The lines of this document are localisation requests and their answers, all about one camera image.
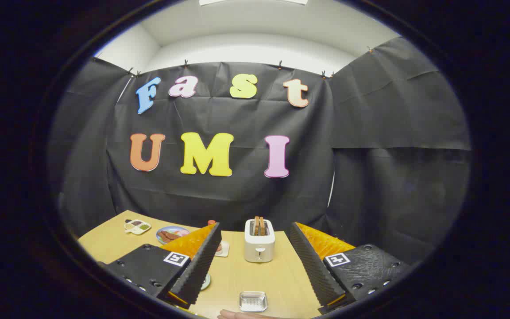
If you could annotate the brown meat pieces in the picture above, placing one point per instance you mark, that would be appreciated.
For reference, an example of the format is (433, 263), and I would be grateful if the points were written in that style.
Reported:
(167, 235)

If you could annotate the white square coaster tray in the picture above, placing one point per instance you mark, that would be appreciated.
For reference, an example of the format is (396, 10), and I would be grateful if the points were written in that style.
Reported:
(224, 250)

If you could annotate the black backdrop cloth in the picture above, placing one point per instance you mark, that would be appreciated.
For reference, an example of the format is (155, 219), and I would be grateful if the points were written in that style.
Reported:
(237, 195)

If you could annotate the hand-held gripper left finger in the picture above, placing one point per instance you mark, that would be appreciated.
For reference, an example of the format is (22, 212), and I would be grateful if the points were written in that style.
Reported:
(202, 261)

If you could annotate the brown bread slice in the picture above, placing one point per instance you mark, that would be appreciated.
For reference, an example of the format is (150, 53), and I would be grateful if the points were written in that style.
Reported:
(257, 225)
(262, 226)

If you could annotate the small white divided dish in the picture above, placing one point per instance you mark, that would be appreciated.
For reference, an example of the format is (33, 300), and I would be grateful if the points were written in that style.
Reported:
(137, 227)

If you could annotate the blue and pink plate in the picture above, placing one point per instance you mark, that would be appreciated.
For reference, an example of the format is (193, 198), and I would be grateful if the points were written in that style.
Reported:
(179, 231)

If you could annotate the white toaster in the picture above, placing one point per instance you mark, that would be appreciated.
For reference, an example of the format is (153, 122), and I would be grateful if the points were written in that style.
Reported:
(259, 246)

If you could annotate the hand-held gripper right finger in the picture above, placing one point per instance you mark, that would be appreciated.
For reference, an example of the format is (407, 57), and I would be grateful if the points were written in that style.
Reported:
(312, 266)

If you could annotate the light green plate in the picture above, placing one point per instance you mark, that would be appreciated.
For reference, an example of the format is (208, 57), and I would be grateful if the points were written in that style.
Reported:
(206, 282)

